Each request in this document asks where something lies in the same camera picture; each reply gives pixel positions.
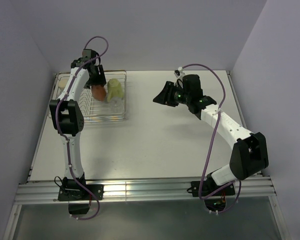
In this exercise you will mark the large clear glass cup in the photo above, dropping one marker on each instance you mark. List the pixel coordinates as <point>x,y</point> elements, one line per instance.
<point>116,105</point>

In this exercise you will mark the wire dish rack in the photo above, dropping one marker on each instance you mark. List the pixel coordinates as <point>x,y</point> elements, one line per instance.
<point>97,112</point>

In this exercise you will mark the pale yellow ceramic mug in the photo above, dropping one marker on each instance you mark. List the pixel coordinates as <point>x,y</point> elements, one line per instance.
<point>114,89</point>

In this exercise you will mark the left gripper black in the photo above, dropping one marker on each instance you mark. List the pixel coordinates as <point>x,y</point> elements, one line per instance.
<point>100,79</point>

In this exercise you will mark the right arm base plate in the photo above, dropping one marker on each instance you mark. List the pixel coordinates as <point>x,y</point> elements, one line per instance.
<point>208,188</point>

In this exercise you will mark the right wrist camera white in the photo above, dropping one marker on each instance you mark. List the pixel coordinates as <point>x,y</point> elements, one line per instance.
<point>179,73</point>

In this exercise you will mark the aluminium rail frame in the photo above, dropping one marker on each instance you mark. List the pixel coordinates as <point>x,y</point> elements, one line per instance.
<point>134,190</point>

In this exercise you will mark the orange ceramic mug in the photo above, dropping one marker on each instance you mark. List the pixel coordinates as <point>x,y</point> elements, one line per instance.
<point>98,92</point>

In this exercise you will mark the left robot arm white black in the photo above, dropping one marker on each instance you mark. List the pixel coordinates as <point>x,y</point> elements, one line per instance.
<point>68,120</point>

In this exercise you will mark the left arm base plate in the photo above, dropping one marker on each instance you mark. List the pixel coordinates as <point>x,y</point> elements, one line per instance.
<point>90,191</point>

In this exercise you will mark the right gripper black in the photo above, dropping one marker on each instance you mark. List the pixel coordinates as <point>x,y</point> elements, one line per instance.
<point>164,98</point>

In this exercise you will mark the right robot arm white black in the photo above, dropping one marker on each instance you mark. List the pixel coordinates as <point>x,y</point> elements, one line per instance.
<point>249,150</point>

